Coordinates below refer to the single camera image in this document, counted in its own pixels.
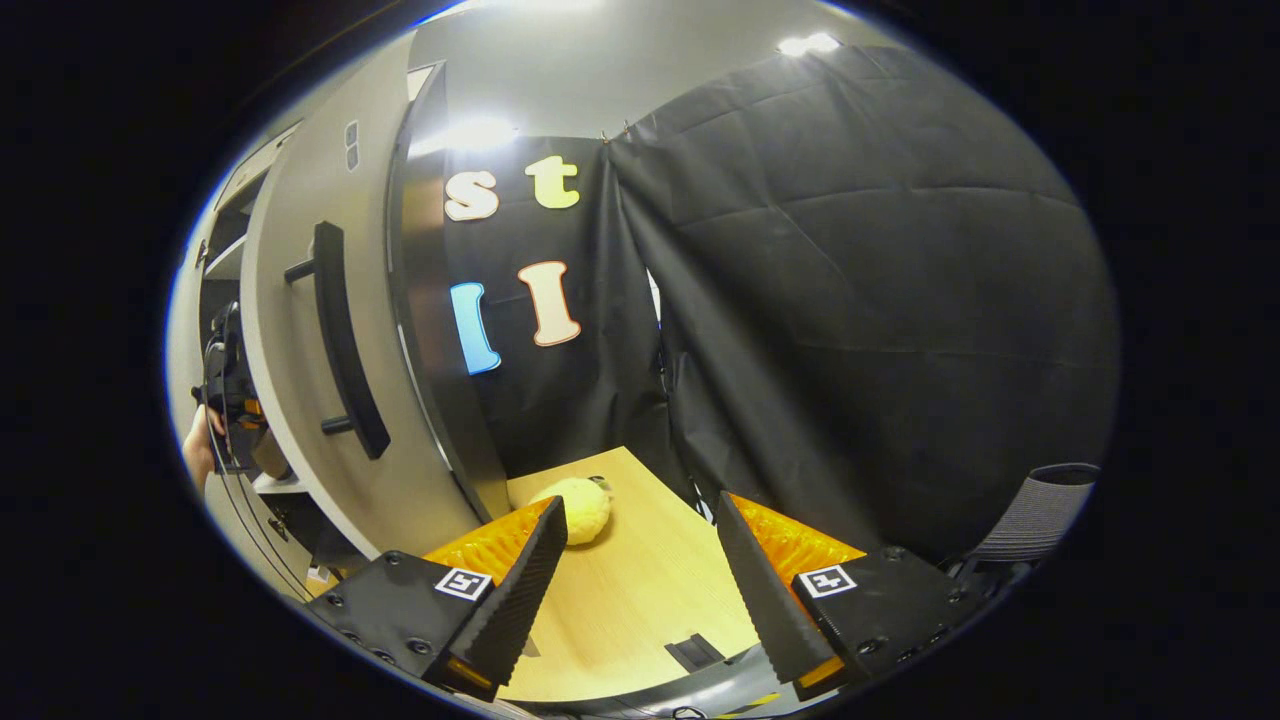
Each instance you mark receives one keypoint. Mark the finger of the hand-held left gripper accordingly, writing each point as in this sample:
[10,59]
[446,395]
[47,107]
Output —
[251,409]

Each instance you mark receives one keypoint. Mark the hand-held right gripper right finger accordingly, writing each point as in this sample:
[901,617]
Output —
[765,600]

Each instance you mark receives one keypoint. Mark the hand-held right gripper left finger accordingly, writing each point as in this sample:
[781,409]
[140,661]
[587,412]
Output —
[520,600]

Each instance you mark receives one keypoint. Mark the brown slipper shoe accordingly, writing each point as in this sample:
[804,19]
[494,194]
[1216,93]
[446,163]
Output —
[270,455]

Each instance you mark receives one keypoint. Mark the white cabinet door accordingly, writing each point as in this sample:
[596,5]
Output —
[275,340]

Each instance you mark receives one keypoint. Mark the white cabinet shelf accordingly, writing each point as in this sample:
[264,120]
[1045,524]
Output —
[278,484]

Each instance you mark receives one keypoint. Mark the yellow plush ball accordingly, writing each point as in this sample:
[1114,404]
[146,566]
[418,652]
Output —
[580,510]

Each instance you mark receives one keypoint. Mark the grey mesh office chair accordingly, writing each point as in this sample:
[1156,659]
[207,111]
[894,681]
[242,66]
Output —
[1040,510]

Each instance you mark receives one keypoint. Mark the black backdrop cloth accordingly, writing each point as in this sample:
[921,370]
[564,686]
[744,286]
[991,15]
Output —
[850,300]

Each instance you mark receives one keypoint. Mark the ceiling light panel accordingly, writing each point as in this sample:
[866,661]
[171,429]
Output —
[808,44]

